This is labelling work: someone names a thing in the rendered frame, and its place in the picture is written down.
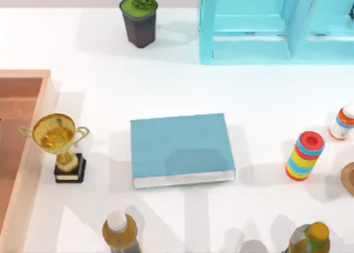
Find blue book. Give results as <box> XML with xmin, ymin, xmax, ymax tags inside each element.
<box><xmin>130</xmin><ymin>113</ymin><xmax>237</xmax><ymax>190</ymax></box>

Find light blue rack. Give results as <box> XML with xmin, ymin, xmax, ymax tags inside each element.
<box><xmin>197</xmin><ymin>0</ymin><xmax>354</xmax><ymax>65</ymax></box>

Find potted green plant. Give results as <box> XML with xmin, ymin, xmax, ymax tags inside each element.
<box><xmin>119</xmin><ymin>0</ymin><xmax>159</xmax><ymax>49</ymax></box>

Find gold trophy on black base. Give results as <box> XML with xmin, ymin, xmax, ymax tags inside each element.
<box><xmin>18</xmin><ymin>113</ymin><xmax>90</xmax><ymax>184</ymax></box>

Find amber bottle with white cap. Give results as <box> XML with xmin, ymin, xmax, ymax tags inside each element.
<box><xmin>102</xmin><ymin>211</ymin><xmax>141</xmax><ymax>253</ymax></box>

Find stack of coloured rings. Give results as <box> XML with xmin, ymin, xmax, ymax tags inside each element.
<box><xmin>285</xmin><ymin>131</ymin><xmax>325</xmax><ymax>183</ymax></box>

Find grey bottle cap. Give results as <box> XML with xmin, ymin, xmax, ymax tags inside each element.
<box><xmin>240</xmin><ymin>239</ymin><xmax>268</xmax><ymax>253</ymax></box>

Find salmon-coloured shallow box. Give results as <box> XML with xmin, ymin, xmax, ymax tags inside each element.
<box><xmin>0</xmin><ymin>69</ymin><xmax>52</xmax><ymax>253</ymax></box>

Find white and orange bottle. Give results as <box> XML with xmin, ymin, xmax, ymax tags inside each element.
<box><xmin>328</xmin><ymin>102</ymin><xmax>354</xmax><ymax>141</ymax></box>

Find green bottle with yellow cap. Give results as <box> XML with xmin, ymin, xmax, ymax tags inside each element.
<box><xmin>288</xmin><ymin>221</ymin><xmax>331</xmax><ymax>253</ymax></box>

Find brown wooden coaster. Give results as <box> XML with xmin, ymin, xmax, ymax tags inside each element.
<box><xmin>340</xmin><ymin>162</ymin><xmax>354</xmax><ymax>196</ymax></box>

